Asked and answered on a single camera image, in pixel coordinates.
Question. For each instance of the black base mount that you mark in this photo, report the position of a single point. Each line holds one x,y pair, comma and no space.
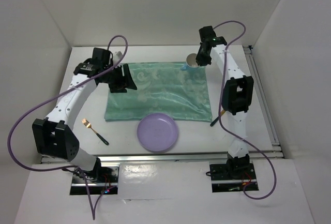
103,173
222,172

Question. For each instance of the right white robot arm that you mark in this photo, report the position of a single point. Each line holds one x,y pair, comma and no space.
236,94

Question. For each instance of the right aluminium rail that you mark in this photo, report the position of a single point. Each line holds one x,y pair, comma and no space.
262,100

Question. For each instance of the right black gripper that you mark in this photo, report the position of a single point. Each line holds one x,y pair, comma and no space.
204,61

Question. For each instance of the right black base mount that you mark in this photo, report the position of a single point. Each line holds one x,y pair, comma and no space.
222,172

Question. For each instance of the blue and white mug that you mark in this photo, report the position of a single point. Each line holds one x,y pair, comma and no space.
190,64

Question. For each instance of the purple plastic plate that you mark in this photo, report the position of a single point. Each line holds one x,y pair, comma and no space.
157,132

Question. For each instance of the front aluminium rail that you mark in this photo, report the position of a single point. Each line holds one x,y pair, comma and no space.
171,157

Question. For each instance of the gold knife dark handle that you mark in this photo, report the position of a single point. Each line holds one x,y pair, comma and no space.
217,118

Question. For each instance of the gold fork dark handle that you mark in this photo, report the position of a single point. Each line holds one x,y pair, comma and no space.
88,125

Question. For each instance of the aluminium rail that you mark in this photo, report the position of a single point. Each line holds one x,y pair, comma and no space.
262,100
171,157

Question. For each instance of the green patterned cloth placemat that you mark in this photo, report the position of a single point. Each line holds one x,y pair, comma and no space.
162,88

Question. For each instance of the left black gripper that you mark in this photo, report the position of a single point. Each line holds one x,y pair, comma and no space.
123,81

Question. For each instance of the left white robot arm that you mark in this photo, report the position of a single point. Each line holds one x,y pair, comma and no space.
54,135

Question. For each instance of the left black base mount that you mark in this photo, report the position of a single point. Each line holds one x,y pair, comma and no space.
103,173

